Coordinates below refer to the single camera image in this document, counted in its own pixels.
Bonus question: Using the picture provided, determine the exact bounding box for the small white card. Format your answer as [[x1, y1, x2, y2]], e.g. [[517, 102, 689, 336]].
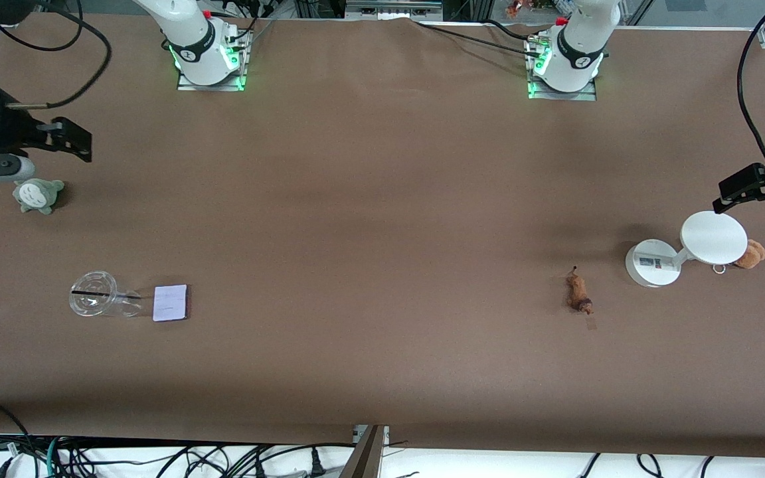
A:
[[152, 284, 190, 323]]

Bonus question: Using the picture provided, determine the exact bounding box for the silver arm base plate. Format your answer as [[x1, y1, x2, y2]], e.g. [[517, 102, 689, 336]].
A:
[[177, 27, 248, 92], [527, 37, 598, 102]]

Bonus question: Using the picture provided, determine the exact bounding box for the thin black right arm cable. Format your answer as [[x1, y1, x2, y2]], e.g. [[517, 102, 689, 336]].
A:
[[0, 0, 84, 64]]

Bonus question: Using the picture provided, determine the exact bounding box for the brown teddy bear keychain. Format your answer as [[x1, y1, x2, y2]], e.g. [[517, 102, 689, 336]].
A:
[[734, 239, 765, 270]]

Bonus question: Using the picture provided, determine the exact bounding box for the long black table cable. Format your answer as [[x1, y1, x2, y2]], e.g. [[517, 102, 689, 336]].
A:
[[416, 22, 543, 57]]

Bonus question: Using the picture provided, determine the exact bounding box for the silver metal bracket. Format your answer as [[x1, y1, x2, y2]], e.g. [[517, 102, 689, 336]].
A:
[[353, 425, 390, 447]]

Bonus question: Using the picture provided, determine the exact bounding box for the short black table cable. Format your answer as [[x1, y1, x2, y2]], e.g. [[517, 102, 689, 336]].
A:
[[485, 19, 536, 44]]

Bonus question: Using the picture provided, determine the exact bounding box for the grey green totoro plush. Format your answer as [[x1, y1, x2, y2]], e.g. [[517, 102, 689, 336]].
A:
[[13, 178, 65, 215]]

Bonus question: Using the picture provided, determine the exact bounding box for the silver metal rail device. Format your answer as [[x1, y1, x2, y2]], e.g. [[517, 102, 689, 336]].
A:
[[345, 0, 443, 21]]

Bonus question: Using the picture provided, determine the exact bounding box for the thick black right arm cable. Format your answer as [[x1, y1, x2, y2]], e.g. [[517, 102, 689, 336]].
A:
[[4, 0, 112, 110]]

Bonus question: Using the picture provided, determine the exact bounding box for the white round desk mirror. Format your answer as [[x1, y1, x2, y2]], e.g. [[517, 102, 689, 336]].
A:
[[625, 210, 748, 287]]

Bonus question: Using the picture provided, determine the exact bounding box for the brown angled beam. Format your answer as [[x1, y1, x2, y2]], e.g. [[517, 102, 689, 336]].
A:
[[338, 425, 386, 478]]

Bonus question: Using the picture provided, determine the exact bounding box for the clear plastic cup with lid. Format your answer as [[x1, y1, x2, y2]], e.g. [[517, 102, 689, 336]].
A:
[[68, 270, 144, 318]]

